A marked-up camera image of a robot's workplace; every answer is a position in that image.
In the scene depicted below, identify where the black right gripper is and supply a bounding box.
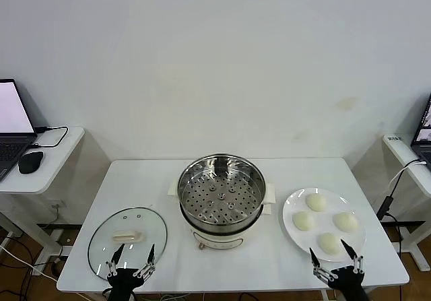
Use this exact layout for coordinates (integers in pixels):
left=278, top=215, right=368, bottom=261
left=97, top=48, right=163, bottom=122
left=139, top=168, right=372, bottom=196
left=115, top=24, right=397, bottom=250
left=308, top=238, right=366, bottom=301

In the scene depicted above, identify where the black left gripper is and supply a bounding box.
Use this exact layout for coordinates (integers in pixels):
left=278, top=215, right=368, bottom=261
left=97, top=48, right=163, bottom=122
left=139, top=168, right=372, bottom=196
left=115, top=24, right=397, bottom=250
left=105, top=243, right=157, bottom=301

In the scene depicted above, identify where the white steamed baozi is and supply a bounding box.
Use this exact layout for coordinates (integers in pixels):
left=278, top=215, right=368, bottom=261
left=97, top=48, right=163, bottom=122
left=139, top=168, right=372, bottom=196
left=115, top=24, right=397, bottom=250
left=318, top=232, right=345, bottom=255
left=292, top=210, right=315, bottom=231
left=305, top=193, right=328, bottom=212
left=332, top=211, right=359, bottom=233

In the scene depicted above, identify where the round glass lid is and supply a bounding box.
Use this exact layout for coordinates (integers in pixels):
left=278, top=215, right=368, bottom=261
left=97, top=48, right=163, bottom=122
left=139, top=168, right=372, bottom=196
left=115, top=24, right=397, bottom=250
left=88, top=207, right=168, bottom=281

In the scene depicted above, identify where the stainless steel steamer basket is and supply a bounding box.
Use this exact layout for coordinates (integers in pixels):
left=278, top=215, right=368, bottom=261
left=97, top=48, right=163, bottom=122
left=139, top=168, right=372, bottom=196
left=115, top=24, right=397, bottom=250
left=177, top=152, right=267, bottom=227

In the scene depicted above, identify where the white round plate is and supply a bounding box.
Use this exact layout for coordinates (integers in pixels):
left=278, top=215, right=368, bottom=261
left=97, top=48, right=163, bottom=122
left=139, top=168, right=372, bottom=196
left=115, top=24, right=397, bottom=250
left=281, top=187, right=367, bottom=263

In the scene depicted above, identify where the cream electric cooker pot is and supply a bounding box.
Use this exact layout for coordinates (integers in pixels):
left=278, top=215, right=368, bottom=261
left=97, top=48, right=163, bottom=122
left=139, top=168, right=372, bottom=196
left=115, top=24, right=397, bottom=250
left=167, top=176, right=277, bottom=250

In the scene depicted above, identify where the white side desk with label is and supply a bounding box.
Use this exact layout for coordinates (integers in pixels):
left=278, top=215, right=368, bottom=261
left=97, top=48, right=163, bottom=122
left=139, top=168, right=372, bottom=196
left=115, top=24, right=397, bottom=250
left=383, top=134, right=431, bottom=271

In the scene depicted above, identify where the black computer mouse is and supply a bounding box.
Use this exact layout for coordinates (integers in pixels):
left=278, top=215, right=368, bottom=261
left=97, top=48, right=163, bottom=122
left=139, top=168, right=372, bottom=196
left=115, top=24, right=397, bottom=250
left=18, top=151, right=44, bottom=174

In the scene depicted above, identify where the black laptop with dark screen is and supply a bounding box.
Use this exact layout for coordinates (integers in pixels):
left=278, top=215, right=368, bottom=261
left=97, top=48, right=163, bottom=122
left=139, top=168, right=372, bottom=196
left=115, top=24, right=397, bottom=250
left=411, top=93, right=431, bottom=166

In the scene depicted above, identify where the black laptop with white screen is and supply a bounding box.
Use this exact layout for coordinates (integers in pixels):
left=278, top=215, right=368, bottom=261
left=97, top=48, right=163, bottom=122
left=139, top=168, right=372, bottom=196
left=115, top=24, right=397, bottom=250
left=0, top=77, right=38, bottom=182

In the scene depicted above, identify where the black power adapter with cable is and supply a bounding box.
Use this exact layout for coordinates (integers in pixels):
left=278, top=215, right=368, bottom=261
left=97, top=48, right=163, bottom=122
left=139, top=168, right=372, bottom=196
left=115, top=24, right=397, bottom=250
left=376, top=171, right=405, bottom=221

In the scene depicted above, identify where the white floor cable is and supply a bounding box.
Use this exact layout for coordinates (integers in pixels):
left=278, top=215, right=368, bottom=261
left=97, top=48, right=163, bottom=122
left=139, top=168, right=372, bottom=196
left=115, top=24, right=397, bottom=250
left=0, top=243, right=59, bottom=281

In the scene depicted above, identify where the white charging cable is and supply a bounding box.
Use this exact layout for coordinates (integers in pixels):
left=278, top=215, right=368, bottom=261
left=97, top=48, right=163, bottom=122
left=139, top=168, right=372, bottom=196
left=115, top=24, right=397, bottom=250
left=389, top=158, right=429, bottom=191

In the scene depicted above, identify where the black laptop cable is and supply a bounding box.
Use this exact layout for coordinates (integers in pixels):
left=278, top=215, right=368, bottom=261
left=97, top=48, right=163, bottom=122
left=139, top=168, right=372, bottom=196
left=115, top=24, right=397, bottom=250
left=28, top=125, right=69, bottom=149

